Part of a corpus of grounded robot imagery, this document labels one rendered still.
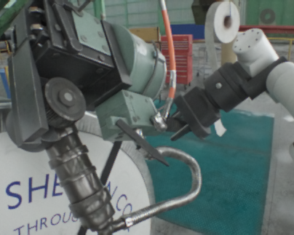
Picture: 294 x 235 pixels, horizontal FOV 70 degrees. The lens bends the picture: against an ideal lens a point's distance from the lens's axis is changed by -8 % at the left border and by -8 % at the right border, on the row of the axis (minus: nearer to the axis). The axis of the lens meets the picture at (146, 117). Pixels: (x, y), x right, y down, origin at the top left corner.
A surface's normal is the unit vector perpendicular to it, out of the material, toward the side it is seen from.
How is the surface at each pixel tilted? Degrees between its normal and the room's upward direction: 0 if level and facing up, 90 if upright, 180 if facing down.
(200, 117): 65
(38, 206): 90
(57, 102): 58
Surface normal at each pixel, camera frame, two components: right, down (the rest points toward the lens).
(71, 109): 0.77, -0.43
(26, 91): -0.55, -0.08
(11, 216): 0.85, 0.15
